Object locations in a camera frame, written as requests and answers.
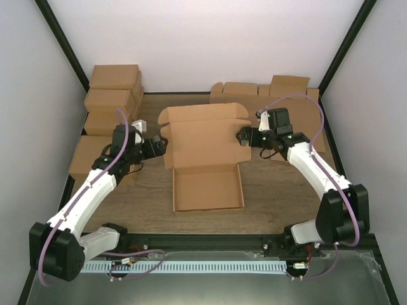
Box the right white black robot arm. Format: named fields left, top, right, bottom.
left=236, top=108, right=369, bottom=256

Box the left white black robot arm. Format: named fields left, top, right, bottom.
left=29, top=120, right=168, bottom=286

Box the large front folded cardboard box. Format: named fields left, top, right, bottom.
left=69, top=135, right=112, bottom=182

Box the stack of flat cardboard blanks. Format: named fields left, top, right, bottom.
left=209, top=75, right=326, bottom=153

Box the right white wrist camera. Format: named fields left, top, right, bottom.
left=256, top=111, right=270, bottom=132

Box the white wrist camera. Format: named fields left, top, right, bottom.
left=131, top=119, right=147, bottom=133
left=256, top=111, right=270, bottom=132

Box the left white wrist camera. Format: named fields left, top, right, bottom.
left=131, top=119, right=147, bottom=133

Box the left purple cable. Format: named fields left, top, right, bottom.
left=37, top=107, right=130, bottom=288

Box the black aluminium frame rail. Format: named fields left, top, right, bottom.
left=118, top=234, right=284, bottom=255

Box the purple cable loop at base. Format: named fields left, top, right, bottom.
left=101, top=248, right=167, bottom=283

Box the light blue slotted cable duct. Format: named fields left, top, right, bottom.
left=81, top=261, right=287, bottom=275

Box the right black corner post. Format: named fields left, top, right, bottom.
left=318, top=0, right=379, bottom=96

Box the black corner post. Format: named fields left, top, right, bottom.
left=318, top=0, right=379, bottom=96
left=34, top=0, right=90, bottom=92

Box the left black corner post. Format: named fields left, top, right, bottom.
left=34, top=0, right=90, bottom=92

